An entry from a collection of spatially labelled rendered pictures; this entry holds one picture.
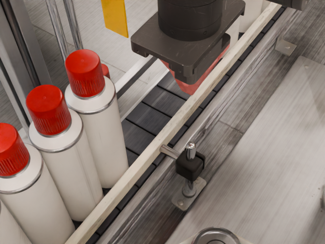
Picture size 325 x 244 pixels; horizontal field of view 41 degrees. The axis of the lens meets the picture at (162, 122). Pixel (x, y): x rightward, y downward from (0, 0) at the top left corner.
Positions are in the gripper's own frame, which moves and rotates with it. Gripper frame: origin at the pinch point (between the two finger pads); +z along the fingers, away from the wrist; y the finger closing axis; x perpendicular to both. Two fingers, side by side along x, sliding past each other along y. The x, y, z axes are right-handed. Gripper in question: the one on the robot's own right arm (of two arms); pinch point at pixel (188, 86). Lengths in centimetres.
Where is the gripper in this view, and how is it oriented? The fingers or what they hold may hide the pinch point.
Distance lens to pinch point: 47.0
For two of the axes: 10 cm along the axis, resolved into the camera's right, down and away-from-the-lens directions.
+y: 5.7, -6.7, 4.8
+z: 0.3, 6.0, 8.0
